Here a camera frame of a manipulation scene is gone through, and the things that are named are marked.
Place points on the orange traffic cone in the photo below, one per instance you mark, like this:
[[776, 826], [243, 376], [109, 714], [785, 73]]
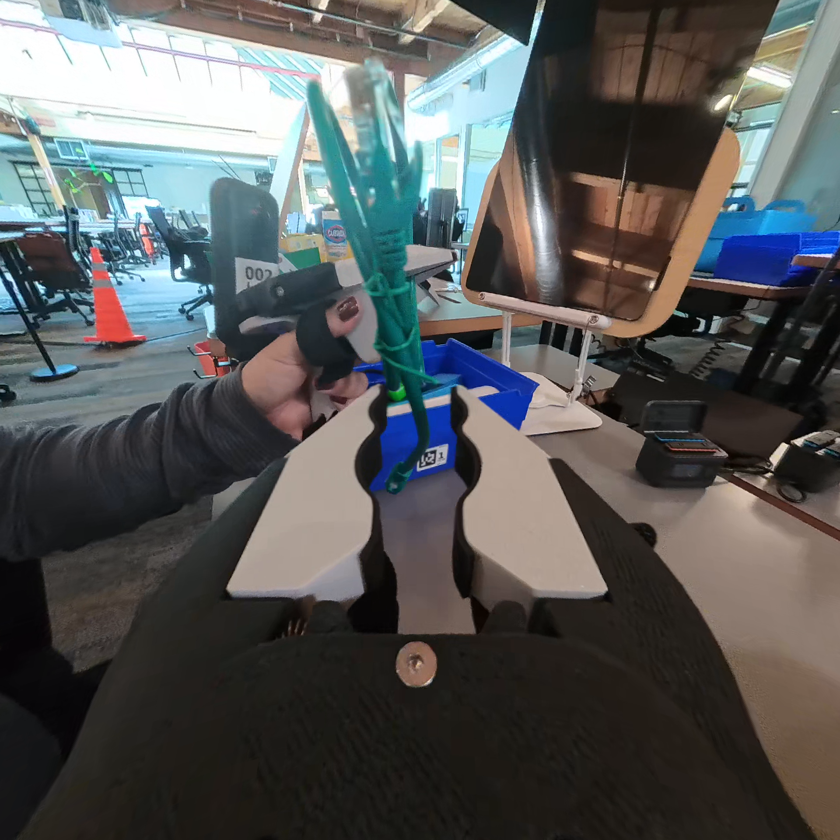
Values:
[[108, 308]]

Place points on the blue bin with marker label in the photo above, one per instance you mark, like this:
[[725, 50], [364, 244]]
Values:
[[485, 387]]

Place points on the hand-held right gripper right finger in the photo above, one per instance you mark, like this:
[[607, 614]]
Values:
[[525, 525]]

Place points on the brown office chair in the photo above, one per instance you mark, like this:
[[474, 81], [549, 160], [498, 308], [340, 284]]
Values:
[[52, 269]]

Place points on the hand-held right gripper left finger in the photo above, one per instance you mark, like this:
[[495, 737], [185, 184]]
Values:
[[308, 525]]

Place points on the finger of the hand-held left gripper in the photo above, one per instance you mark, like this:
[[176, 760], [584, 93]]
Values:
[[364, 328], [344, 275]]

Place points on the person's left forearm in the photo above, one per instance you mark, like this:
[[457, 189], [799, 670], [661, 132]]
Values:
[[131, 459]]

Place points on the person's dark clothing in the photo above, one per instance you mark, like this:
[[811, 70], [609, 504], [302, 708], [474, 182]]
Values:
[[39, 754]]

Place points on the grey desk with black legs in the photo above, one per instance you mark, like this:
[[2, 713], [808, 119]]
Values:
[[735, 289]]

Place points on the person's left hand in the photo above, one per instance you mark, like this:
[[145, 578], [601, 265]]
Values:
[[275, 387]]

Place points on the black office chair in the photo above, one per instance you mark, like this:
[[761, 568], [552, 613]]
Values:
[[187, 262]]

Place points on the black battery charger case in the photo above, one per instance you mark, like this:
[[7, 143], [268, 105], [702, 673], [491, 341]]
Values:
[[679, 459], [807, 466]]

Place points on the tan-backed glossy screen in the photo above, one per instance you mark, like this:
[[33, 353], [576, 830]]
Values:
[[590, 197]]

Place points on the white wipes canister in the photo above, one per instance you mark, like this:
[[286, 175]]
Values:
[[334, 239]]

